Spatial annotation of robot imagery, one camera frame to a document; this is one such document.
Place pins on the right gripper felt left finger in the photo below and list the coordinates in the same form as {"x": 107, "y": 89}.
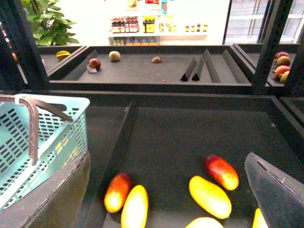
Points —
{"x": 55, "y": 203}

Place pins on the right gripper felt right finger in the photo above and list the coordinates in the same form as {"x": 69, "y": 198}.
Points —
{"x": 280, "y": 197}

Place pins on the teal plastic basket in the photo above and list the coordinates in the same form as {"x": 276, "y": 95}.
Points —
{"x": 59, "y": 142}

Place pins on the yellow mango centre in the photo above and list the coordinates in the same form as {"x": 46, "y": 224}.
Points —
{"x": 210, "y": 197}

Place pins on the red mango right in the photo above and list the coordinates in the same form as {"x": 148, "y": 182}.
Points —
{"x": 221, "y": 171}

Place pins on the red yellow mango left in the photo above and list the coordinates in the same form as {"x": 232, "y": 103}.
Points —
{"x": 117, "y": 191}

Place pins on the yellow mango lower left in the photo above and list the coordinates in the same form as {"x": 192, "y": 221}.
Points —
{"x": 135, "y": 210}

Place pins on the dark fruit display shelf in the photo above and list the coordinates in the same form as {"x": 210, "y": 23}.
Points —
{"x": 161, "y": 139}

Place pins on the red apple on tray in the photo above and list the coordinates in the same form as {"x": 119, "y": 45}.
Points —
{"x": 94, "y": 63}

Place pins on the black triangular divider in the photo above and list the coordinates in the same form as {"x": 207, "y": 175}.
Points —
{"x": 189, "y": 70}

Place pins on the pale round fruit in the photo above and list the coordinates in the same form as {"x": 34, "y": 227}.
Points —
{"x": 114, "y": 56}

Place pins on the green potted plant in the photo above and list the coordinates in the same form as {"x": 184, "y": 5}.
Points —
{"x": 49, "y": 25}

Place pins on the brown basket handle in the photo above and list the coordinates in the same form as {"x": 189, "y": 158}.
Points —
{"x": 32, "y": 104}

